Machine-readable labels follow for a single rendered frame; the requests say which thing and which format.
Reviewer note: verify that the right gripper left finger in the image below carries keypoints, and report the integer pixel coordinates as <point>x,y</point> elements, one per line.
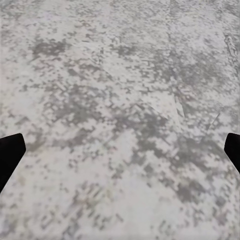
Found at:
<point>12,149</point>

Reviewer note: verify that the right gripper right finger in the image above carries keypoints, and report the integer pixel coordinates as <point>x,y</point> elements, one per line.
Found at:
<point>232,149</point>

